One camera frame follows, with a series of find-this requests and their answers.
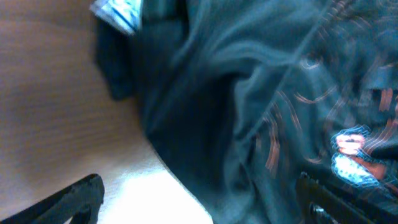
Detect black patterned cycling jersey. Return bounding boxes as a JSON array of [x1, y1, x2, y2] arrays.
[[91, 0, 397, 223]]

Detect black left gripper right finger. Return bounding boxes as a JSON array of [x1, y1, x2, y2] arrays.
[[295, 172, 397, 224]]

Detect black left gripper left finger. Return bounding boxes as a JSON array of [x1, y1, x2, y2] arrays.
[[1, 174, 104, 224]]

